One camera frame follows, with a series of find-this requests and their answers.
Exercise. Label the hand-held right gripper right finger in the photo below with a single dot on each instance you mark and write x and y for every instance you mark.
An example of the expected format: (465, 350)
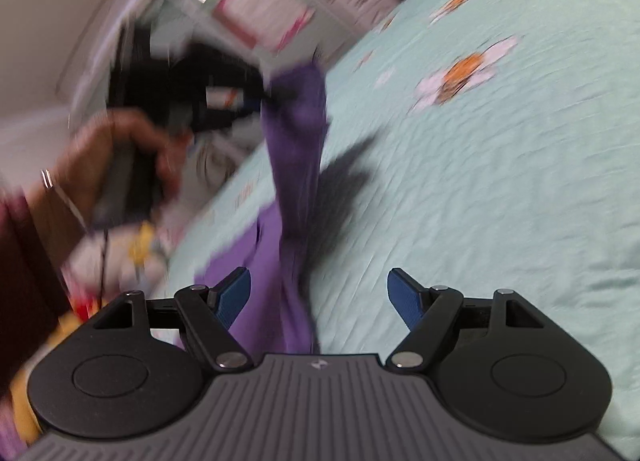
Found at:
(407, 298)

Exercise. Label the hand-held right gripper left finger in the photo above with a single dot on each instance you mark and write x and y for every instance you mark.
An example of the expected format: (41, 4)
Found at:
(232, 298)

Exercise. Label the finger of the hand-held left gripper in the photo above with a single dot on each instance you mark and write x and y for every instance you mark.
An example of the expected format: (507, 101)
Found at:
(277, 95)

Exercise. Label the purple t-shirt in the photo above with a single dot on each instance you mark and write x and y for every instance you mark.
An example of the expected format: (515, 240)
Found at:
(295, 151)

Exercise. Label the person's left forearm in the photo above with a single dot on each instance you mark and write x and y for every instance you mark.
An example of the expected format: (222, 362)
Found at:
(30, 266)

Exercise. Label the person's left hand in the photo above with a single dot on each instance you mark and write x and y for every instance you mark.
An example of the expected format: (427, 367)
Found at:
(90, 151)

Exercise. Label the grey sliding-door wardrobe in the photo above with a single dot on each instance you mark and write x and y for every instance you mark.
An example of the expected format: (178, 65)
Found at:
(165, 16)

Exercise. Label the small yellow plush toy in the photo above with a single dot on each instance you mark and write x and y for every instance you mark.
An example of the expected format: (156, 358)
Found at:
(142, 246)

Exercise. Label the bee-print quilted bedspread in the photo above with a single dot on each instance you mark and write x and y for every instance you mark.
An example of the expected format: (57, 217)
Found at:
(475, 191)

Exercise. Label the white cat plush toy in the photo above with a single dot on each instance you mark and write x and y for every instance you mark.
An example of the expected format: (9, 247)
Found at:
(90, 251)

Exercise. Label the yellow bear plush toy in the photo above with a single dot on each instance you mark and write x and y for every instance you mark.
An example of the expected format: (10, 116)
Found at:
(27, 406)

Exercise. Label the pink-bordered wall poster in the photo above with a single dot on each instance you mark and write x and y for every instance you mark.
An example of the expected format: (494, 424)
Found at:
(260, 6)

